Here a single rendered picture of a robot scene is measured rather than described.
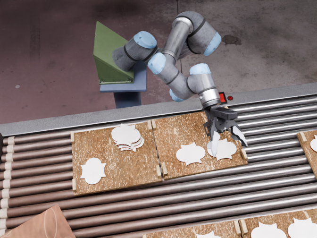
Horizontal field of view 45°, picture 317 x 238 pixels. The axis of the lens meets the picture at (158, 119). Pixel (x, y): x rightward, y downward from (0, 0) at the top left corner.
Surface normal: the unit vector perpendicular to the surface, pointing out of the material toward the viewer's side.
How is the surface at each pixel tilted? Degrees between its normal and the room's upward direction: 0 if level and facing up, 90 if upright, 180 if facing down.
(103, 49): 45
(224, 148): 0
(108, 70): 90
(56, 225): 0
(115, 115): 0
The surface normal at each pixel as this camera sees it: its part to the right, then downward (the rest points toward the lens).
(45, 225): -0.03, -0.61
